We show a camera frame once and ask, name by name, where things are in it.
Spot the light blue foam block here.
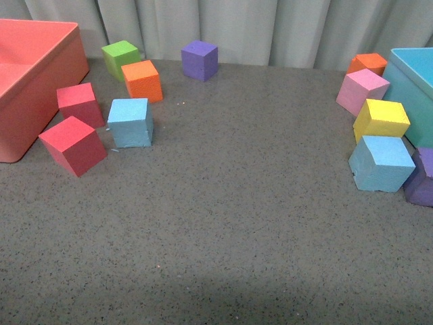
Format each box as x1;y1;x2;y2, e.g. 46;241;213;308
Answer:
348;135;415;192
108;98;154;148

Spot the red foam block rear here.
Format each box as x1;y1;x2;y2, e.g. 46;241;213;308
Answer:
56;83;106;129

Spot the teal plastic bin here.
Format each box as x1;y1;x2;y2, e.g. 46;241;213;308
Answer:
383;47;432;148

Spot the orange foam block right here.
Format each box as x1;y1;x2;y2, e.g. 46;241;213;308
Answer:
346;53;388;76

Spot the purple foam block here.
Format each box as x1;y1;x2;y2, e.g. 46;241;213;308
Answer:
181;40;219;82
403;148;433;207

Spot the orange foam block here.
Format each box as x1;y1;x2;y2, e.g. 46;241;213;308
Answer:
121;60;163;103
346;53;388;76

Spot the yellow foam block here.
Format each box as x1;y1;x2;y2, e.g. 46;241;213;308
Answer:
353;99;411;143

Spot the red foam block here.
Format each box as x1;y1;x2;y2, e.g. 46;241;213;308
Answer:
56;83;106;129
39;116;107;177

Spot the grey curtain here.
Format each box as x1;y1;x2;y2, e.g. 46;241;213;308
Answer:
1;1;432;70

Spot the pink plastic bin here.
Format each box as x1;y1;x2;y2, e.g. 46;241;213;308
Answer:
1;19;89;163

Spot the red foam block front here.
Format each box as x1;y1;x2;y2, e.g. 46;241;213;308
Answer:
39;116;107;177

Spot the pink foam block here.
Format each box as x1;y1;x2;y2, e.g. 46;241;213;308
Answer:
336;69;390;116

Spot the green foam block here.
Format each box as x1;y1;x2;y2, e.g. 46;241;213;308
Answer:
101;40;141;82

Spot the purple foam block right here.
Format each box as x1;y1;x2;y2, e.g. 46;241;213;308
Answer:
403;148;433;207

